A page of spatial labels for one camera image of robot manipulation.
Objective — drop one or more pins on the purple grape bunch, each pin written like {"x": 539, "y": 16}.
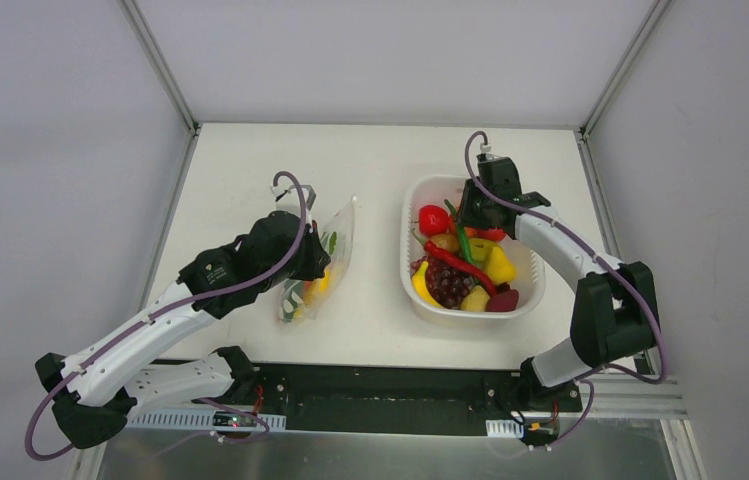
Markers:
{"x": 446, "y": 284}

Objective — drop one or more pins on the red chili pepper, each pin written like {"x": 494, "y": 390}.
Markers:
{"x": 461, "y": 265}

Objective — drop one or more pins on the brown kiwi fruit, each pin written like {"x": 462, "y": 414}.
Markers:
{"x": 446, "y": 241}

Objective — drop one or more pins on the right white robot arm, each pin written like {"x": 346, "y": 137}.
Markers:
{"x": 614, "y": 313}

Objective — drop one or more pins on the red tomato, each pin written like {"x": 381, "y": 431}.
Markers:
{"x": 433, "y": 220}

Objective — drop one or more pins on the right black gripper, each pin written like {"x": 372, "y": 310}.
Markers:
{"x": 475, "y": 206}

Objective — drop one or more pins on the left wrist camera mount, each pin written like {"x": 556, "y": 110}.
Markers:
{"x": 295, "y": 201}

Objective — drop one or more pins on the dark purple sweet potato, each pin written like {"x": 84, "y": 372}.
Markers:
{"x": 506, "y": 301}

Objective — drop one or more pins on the yellow pear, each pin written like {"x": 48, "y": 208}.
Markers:
{"x": 498, "y": 268}

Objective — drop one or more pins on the clear zip top bag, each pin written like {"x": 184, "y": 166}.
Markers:
{"x": 342, "y": 222}

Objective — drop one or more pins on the small yellow banana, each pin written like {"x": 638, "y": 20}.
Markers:
{"x": 317, "y": 291}

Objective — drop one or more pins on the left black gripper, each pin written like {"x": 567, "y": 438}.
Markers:
{"x": 315, "y": 253}

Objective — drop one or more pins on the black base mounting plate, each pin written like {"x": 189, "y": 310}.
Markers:
{"x": 391, "y": 400}

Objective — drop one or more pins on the green cucumber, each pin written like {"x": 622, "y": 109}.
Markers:
{"x": 332, "y": 243}

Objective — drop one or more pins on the yellow potato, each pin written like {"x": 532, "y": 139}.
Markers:
{"x": 476, "y": 300}

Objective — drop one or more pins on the white plastic basket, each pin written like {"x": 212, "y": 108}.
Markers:
{"x": 530, "y": 279}

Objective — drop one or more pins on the red apple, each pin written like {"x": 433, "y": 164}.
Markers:
{"x": 494, "y": 235}

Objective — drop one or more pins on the large yellow banana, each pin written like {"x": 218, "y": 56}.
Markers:
{"x": 418, "y": 281}

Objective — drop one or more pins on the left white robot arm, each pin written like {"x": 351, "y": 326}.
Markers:
{"x": 94, "y": 393}

